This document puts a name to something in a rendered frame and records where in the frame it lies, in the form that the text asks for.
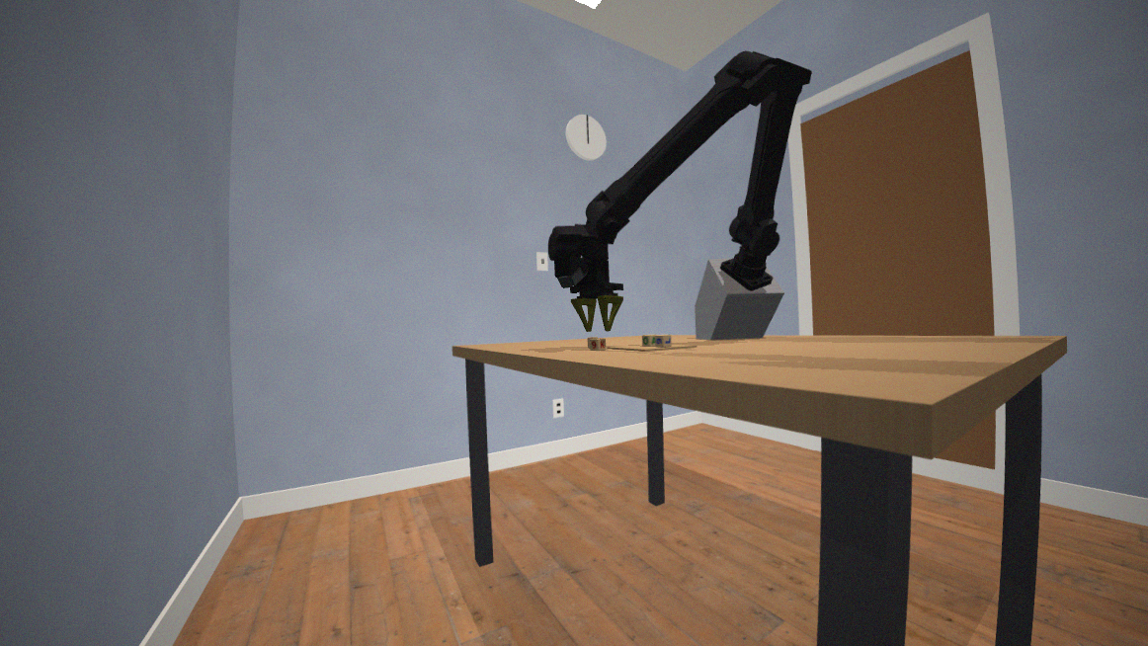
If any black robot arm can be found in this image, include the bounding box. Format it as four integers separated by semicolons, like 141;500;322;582
548;50;812;291

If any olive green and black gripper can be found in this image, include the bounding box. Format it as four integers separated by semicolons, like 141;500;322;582
571;259;623;332

